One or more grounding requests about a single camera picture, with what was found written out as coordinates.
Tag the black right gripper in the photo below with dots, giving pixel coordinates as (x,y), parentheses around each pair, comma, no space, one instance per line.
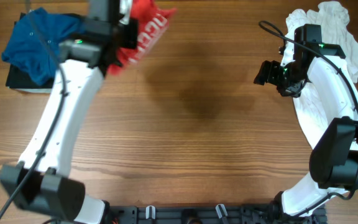
(265,73)

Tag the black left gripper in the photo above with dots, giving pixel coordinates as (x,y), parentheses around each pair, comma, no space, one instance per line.
(128,33)

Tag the red printed t-shirt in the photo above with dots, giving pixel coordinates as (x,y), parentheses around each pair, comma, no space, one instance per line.
(153,22)

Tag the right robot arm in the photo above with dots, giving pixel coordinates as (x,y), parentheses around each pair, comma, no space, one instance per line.
(333,164)

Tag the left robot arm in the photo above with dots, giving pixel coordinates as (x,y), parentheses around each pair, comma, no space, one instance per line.
(40,181)

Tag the white crumpled t-shirt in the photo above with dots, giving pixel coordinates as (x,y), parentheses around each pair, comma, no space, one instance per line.
(333,19)

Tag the blue polo shirt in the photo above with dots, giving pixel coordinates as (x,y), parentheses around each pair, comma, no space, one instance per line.
(36,43)

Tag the light grey folded garment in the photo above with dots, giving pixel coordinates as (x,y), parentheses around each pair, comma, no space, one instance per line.
(28,90)

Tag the black folded garment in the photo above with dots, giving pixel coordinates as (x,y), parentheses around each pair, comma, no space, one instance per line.
(17,81)

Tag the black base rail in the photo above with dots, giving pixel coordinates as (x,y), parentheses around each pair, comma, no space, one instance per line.
(245,214)

